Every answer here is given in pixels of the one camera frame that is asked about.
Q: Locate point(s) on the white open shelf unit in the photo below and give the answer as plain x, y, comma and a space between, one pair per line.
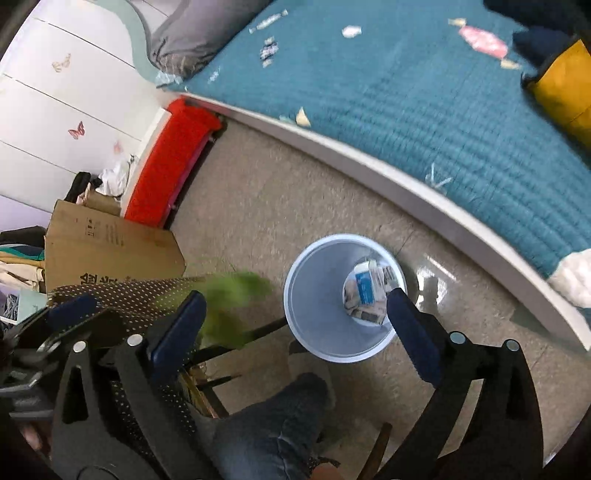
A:
7, 277

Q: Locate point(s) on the navy cloth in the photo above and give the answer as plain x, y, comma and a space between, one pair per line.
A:
540, 41

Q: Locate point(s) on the person's leg in jeans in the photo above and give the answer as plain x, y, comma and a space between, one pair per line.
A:
263, 429

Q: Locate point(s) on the assorted clothes pile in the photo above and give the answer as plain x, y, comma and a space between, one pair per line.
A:
21, 258

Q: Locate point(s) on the pale green headboard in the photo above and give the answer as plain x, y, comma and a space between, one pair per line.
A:
134, 37

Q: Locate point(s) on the teal quilted bed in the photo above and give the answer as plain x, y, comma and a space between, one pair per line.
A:
392, 101

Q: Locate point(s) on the black cloth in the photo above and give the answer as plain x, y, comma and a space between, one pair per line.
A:
531, 11

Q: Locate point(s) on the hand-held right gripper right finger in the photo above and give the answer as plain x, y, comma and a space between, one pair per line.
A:
411, 323

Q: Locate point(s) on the grey pillow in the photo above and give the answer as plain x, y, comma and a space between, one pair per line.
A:
198, 37

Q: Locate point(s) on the green wrapper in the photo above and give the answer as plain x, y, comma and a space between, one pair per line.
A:
235, 286

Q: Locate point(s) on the white bed frame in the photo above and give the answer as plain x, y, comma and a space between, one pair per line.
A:
369, 169

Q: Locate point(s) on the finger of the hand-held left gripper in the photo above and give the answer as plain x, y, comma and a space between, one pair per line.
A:
71, 308

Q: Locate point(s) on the pink butterfly sticker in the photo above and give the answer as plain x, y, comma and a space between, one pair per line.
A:
76, 130

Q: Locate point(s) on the brown dotted chair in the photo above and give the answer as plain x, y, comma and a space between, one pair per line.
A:
129, 293

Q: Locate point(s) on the beige butterfly sticker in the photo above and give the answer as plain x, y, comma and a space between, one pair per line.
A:
61, 62

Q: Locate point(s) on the yellow pillow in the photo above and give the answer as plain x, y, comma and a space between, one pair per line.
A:
563, 87

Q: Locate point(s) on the blue white carton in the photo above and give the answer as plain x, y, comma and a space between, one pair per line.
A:
364, 286

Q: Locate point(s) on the white plastic waste bin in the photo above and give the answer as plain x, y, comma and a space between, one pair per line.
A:
314, 295

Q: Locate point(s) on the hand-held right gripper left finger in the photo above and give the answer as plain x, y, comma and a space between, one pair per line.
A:
178, 330

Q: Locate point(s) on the black bag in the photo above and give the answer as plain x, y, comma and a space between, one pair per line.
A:
78, 187

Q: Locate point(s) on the brown cardboard box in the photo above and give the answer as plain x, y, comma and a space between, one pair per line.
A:
92, 249

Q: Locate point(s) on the white wardrobe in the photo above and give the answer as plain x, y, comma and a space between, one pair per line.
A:
55, 115

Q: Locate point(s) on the white cloth pile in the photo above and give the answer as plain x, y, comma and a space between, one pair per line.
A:
113, 177

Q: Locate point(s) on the red storage box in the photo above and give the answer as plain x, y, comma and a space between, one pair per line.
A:
171, 161

